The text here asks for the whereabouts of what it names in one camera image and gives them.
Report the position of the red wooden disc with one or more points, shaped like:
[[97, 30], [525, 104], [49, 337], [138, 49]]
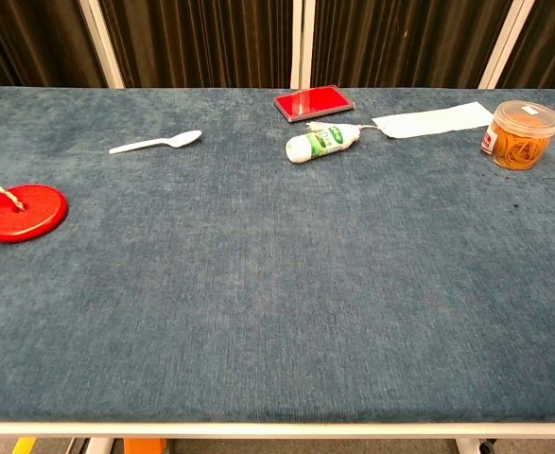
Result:
[[22, 214]]

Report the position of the blue fabric table cover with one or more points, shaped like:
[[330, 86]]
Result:
[[258, 284]]

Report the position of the white green small bottle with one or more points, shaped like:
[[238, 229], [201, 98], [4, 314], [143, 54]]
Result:
[[319, 143]]

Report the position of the red flat rectangular case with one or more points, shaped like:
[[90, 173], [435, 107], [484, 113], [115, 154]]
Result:
[[312, 104]]

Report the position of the white plastic spoon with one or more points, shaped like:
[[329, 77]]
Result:
[[163, 141]]

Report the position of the white paper tag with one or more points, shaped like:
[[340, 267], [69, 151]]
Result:
[[433, 120]]

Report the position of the dark pleated curtain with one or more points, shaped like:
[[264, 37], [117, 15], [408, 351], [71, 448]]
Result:
[[201, 42]]

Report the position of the orange box under table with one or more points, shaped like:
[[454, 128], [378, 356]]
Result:
[[145, 445]]

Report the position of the clear jar of rubber bands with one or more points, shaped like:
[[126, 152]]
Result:
[[523, 137]]

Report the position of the white table leg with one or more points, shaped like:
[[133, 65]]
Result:
[[469, 445], [99, 445]]

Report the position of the white frame post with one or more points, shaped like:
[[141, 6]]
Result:
[[302, 42], [506, 42], [101, 42]]

